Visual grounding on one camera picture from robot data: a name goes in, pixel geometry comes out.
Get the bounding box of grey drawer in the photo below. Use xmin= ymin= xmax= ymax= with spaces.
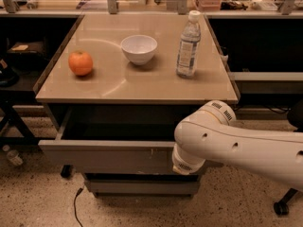
xmin=40 ymin=105 xmax=196 ymax=175
xmin=82 ymin=173 xmax=200 ymax=196

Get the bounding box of black side table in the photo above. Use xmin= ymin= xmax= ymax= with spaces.
xmin=0 ymin=37 xmax=53 ymax=145

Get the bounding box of white bowl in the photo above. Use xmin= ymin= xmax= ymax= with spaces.
xmin=120 ymin=35 xmax=157 ymax=65

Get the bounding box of orange fruit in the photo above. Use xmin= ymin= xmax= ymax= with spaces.
xmin=68 ymin=50 xmax=93 ymax=77

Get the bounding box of black office chair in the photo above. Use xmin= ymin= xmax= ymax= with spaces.
xmin=274 ymin=99 xmax=303 ymax=216

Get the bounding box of grey top drawer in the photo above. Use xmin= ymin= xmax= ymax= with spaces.
xmin=40 ymin=105 xmax=196 ymax=175

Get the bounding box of small bottle on floor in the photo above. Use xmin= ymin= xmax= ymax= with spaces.
xmin=2 ymin=145 xmax=24 ymax=166

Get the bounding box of clear plastic water bottle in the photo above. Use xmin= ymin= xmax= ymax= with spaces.
xmin=176 ymin=10 xmax=201 ymax=78

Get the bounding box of grey drawer cabinet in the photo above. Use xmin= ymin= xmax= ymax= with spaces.
xmin=32 ymin=13 xmax=241 ymax=198

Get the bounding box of grey bottom drawer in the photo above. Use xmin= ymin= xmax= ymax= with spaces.
xmin=82 ymin=173 xmax=200 ymax=196

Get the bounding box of black floor cable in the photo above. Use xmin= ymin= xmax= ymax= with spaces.
xmin=73 ymin=186 xmax=85 ymax=227

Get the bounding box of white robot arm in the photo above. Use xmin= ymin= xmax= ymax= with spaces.
xmin=172 ymin=100 xmax=303 ymax=191

